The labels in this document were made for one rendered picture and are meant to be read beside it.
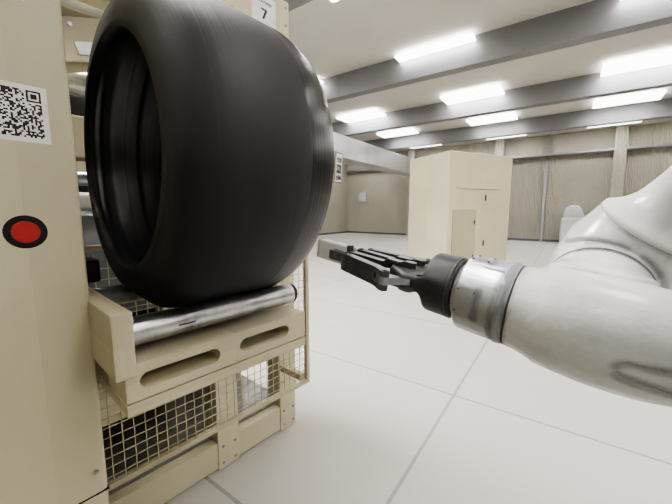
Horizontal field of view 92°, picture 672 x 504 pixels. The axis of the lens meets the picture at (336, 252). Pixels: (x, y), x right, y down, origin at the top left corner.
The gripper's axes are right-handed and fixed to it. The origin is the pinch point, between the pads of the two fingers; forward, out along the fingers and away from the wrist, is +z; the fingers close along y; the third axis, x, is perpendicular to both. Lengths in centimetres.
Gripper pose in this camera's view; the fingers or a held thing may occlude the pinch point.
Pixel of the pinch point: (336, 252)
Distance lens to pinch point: 51.6
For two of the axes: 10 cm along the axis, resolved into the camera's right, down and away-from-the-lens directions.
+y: -6.6, 1.0, -7.4
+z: -7.4, -2.2, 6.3
